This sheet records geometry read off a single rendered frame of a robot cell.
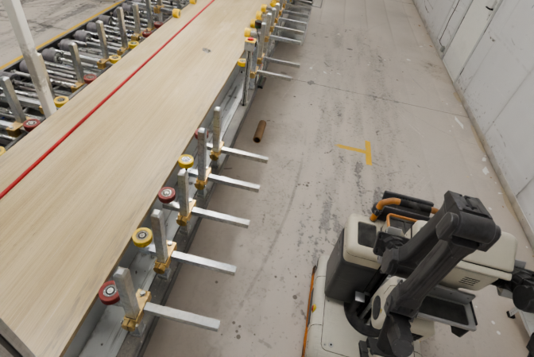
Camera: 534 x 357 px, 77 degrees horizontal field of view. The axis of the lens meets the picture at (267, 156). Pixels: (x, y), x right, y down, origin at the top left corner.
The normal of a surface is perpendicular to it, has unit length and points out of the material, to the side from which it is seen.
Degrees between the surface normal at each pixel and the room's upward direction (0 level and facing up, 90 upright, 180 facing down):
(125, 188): 0
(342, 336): 0
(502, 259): 42
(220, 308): 0
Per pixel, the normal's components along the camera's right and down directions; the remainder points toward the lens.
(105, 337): 0.14, -0.74
